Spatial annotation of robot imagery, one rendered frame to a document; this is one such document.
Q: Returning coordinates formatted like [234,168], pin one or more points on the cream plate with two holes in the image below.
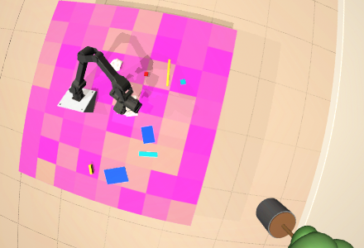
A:
[116,62]

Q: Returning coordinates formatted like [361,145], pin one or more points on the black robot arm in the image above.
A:
[119,83]

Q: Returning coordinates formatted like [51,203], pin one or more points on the cyan flat bar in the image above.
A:
[153,154]

